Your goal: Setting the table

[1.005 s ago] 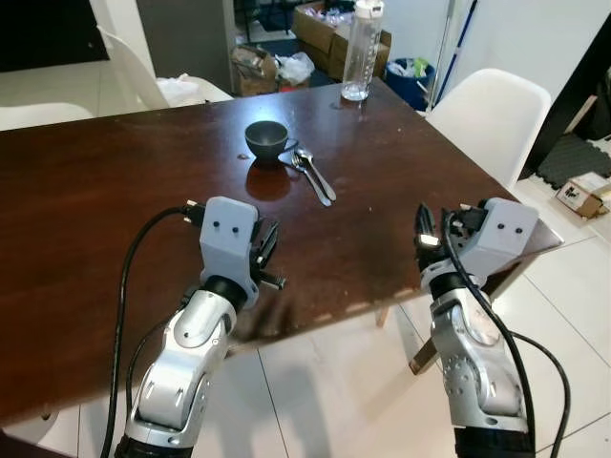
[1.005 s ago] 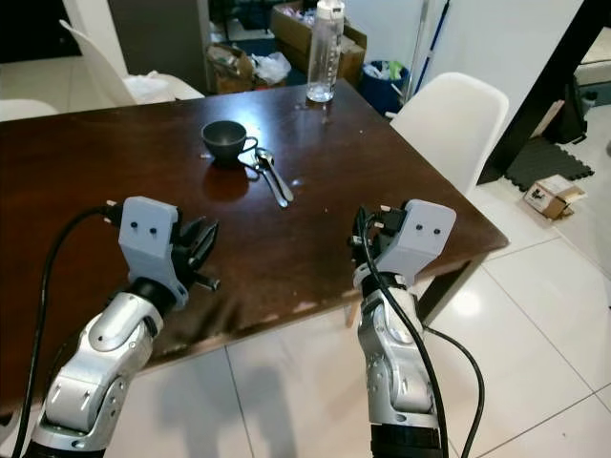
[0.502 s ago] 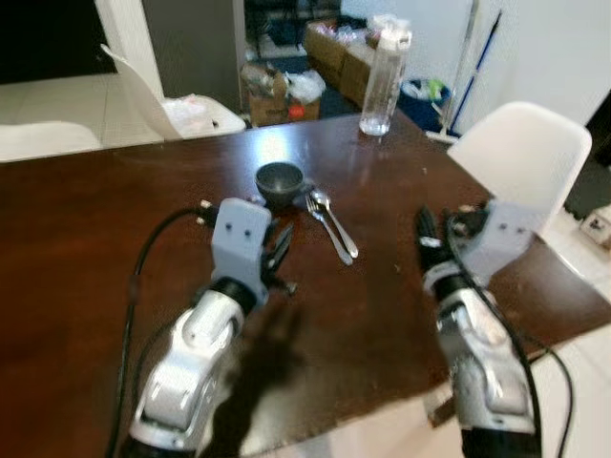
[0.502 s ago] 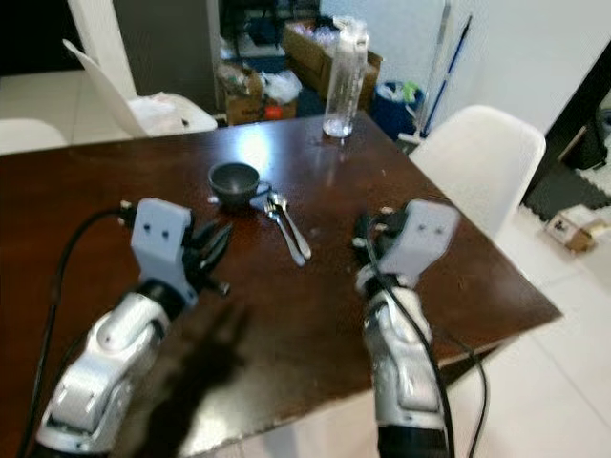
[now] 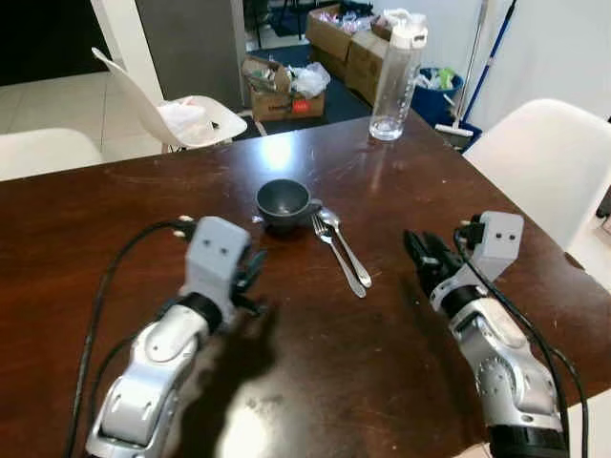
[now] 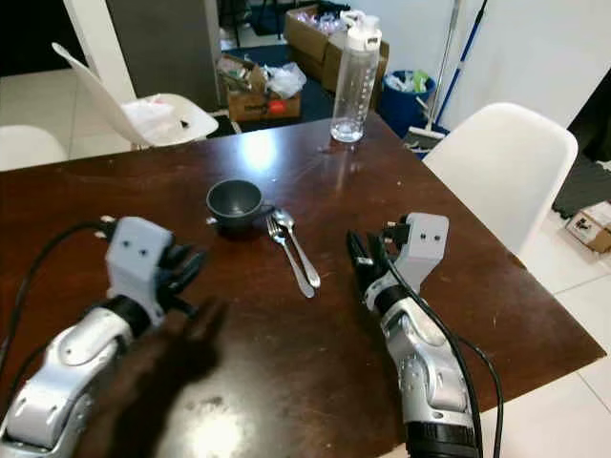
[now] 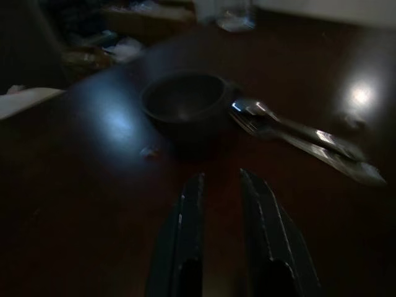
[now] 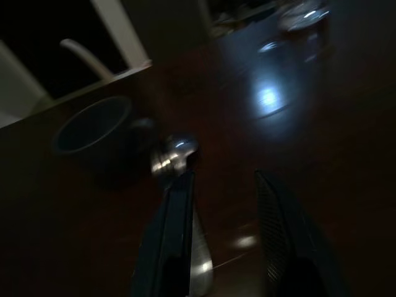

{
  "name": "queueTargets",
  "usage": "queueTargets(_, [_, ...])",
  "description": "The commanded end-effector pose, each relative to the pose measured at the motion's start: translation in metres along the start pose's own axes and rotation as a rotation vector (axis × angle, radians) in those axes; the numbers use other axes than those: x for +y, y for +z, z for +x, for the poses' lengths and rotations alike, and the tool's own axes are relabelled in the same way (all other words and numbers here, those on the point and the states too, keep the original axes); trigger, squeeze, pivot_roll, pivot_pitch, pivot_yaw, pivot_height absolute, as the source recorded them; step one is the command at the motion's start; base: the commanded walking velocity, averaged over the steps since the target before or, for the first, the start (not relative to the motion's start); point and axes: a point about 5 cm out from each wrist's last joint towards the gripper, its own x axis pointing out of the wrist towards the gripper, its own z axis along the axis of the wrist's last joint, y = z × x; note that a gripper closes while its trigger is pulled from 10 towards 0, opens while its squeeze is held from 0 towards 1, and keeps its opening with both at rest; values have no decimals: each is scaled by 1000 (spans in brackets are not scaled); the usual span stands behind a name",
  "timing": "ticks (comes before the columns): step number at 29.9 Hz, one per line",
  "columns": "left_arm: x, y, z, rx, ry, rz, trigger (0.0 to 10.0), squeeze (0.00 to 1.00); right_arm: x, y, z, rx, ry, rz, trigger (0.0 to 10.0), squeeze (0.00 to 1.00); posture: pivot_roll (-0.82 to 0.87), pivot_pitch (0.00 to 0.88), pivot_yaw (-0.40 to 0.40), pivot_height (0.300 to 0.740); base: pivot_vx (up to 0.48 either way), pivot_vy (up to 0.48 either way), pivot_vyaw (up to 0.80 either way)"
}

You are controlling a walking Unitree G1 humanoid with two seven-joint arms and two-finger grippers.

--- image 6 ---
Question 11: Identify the small printed cardboard box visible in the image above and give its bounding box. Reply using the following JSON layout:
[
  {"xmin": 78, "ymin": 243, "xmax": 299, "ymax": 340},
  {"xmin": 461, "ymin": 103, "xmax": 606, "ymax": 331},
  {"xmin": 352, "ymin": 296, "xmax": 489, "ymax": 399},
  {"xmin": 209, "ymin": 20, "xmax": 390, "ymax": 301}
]
[{"xmin": 566, "ymin": 200, "xmax": 611, "ymax": 255}]

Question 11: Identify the dark floor mat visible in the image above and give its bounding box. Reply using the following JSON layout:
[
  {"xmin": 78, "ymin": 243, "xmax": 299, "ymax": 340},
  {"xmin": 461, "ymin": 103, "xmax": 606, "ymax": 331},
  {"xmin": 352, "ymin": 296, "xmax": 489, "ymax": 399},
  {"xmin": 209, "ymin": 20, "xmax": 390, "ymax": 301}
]
[{"xmin": 551, "ymin": 151, "xmax": 611, "ymax": 222}]

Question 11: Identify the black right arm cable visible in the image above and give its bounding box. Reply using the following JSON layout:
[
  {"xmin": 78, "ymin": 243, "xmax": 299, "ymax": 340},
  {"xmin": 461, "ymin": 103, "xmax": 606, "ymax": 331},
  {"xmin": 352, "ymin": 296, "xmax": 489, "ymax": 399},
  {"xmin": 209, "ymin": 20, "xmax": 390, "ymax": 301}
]
[{"xmin": 382, "ymin": 223, "xmax": 505, "ymax": 458}]

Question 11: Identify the silver metal fork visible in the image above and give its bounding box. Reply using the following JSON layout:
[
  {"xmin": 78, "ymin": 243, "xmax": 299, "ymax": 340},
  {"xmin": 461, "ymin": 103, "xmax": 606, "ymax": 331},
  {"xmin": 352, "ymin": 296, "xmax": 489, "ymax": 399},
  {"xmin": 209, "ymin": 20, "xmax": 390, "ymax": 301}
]
[{"xmin": 264, "ymin": 217, "xmax": 317, "ymax": 300}]

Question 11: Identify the blue handled mop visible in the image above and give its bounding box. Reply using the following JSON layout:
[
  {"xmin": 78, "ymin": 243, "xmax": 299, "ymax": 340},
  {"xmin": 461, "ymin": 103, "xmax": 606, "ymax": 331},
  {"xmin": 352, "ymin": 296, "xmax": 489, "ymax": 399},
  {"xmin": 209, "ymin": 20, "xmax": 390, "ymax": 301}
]
[{"xmin": 428, "ymin": 0, "xmax": 490, "ymax": 144}]

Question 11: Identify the clear plastic water bottle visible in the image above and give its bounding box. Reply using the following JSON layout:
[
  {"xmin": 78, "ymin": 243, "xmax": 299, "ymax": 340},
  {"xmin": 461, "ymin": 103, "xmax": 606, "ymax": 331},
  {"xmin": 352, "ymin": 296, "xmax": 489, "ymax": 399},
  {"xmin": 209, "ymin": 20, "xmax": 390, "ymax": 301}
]
[{"xmin": 330, "ymin": 10, "xmax": 384, "ymax": 145}]

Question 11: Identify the white handled broom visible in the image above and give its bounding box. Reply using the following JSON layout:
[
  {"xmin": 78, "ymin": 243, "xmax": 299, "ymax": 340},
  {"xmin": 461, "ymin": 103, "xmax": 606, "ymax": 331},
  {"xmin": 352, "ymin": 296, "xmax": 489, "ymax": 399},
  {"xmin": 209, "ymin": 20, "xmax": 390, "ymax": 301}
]
[{"xmin": 403, "ymin": 0, "xmax": 471, "ymax": 144}]

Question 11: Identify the blue plastic bucket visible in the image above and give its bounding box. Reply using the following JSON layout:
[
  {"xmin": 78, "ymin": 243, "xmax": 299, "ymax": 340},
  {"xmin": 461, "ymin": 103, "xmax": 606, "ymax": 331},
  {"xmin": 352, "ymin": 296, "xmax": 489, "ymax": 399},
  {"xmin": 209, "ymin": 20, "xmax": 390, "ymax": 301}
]
[{"xmin": 376, "ymin": 69, "xmax": 438, "ymax": 136}]

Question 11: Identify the cardboard box with red label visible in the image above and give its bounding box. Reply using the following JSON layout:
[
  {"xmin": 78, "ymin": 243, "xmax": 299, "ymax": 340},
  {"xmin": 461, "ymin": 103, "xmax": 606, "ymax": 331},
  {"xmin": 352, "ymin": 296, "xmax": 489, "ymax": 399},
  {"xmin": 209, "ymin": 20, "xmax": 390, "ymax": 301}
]
[{"xmin": 216, "ymin": 53, "xmax": 303, "ymax": 123}]

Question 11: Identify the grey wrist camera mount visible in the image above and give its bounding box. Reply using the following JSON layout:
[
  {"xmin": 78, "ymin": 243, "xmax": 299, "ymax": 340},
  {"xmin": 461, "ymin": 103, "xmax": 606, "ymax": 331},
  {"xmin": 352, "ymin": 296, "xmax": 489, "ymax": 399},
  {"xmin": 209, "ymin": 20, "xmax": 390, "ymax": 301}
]
[
  {"xmin": 399, "ymin": 212, "xmax": 451, "ymax": 289},
  {"xmin": 104, "ymin": 216, "xmax": 176, "ymax": 314}
]

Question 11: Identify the brown cardboard box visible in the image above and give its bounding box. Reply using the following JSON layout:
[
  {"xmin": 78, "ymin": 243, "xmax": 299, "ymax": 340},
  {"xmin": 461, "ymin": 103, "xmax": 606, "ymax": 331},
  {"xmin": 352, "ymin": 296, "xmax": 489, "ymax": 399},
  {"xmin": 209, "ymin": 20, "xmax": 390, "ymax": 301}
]
[
  {"xmin": 283, "ymin": 4, "xmax": 333, "ymax": 66},
  {"xmin": 321, "ymin": 29, "xmax": 391, "ymax": 98}
]

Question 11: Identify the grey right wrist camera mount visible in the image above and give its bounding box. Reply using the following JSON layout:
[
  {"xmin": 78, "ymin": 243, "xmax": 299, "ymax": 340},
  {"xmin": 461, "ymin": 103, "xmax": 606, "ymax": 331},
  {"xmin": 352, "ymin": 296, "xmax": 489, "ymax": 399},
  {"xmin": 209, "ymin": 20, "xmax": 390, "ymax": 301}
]
[{"xmin": 399, "ymin": 212, "xmax": 451, "ymax": 289}]

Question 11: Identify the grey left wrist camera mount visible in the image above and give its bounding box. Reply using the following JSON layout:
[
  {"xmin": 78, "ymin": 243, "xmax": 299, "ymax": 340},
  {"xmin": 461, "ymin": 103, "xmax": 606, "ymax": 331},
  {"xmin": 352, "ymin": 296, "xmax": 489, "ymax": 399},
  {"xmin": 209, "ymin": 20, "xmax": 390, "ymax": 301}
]
[{"xmin": 104, "ymin": 216, "xmax": 176, "ymax": 314}]

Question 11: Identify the dark grey cup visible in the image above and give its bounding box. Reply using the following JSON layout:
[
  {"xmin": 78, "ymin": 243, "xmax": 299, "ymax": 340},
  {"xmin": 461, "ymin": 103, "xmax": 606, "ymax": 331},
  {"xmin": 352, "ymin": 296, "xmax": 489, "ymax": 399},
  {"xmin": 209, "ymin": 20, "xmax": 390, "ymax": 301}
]
[{"xmin": 206, "ymin": 177, "xmax": 276, "ymax": 236}]

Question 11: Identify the white plastic bag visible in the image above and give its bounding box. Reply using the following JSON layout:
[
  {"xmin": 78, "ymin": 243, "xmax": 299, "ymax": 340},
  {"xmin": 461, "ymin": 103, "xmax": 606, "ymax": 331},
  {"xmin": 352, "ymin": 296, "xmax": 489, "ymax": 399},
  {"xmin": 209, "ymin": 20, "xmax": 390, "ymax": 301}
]
[{"xmin": 265, "ymin": 62, "xmax": 308, "ymax": 98}]

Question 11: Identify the clear crumpled plastic bag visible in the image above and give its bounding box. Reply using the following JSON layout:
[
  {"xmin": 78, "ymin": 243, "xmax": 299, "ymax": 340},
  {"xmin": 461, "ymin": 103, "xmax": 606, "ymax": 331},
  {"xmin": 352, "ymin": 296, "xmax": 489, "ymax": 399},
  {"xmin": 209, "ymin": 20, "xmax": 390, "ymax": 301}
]
[{"xmin": 121, "ymin": 97, "xmax": 179, "ymax": 135}]

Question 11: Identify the silver metal spoon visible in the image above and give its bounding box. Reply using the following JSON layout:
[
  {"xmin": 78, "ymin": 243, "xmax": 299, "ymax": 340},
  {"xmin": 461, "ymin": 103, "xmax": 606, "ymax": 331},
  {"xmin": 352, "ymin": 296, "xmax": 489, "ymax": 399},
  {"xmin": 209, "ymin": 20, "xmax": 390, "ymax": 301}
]
[{"xmin": 271, "ymin": 207, "xmax": 323, "ymax": 290}]

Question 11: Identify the white plastic chair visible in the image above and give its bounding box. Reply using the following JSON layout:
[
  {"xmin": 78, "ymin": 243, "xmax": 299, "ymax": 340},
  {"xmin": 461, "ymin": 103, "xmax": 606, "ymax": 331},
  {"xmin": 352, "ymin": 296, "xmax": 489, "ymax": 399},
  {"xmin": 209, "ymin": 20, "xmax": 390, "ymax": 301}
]
[
  {"xmin": 422, "ymin": 101, "xmax": 579, "ymax": 259},
  {"xmin": 0, "ymin": 124, "xmax": 56, "ymax": 174},
  {"xmin": 52, "ymin": 42, "xmax": 220, "ymax": 150}
]

